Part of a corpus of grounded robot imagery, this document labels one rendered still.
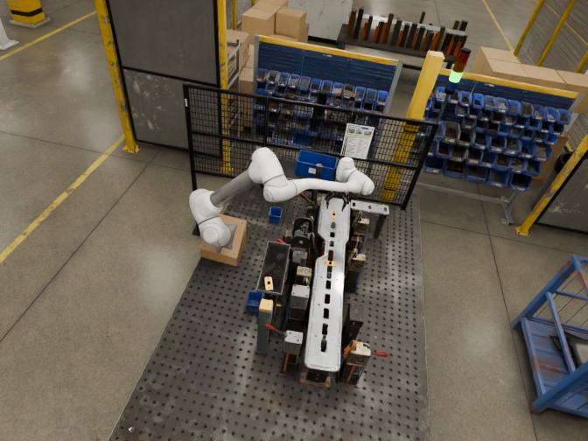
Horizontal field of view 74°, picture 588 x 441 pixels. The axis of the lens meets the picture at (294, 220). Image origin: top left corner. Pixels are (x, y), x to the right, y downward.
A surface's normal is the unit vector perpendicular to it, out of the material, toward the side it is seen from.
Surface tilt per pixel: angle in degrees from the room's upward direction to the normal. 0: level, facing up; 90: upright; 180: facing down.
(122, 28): 90
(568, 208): 90
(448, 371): 0
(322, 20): 90
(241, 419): 0
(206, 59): 91
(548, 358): 0
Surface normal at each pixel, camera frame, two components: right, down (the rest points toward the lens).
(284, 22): -0.27, 0.64
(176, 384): 0.11, -0.72
